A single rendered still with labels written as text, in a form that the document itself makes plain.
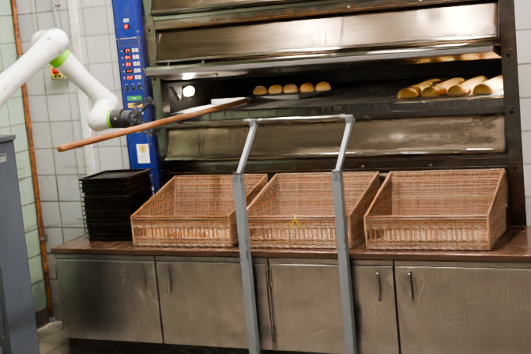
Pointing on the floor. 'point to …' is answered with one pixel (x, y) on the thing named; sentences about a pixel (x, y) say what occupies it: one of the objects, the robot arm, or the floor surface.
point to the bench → (295, 299)
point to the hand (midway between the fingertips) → (162, 115)
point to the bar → (248, 227)
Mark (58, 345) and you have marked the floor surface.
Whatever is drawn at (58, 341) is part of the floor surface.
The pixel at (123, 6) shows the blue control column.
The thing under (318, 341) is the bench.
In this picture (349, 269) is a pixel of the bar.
